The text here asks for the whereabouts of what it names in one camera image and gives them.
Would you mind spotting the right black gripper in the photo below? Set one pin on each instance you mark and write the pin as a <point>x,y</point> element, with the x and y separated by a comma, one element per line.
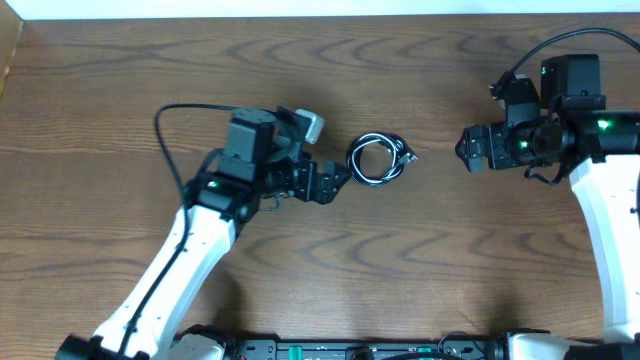
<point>495,135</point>

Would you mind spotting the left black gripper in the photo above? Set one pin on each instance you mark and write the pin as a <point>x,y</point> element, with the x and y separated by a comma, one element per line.
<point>310,181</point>

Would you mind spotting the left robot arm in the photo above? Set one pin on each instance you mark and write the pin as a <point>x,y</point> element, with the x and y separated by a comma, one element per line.
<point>263,158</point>

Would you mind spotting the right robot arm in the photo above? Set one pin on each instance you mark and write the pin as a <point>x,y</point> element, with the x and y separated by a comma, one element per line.
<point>565,123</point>

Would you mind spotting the cardboard box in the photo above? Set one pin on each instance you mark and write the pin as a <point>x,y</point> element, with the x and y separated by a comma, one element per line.
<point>10,32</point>

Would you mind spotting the green clamp handle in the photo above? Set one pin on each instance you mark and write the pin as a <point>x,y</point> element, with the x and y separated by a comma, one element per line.
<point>295,353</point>

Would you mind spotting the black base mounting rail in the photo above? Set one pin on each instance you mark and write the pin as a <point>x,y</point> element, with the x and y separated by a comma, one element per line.
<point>457,345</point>

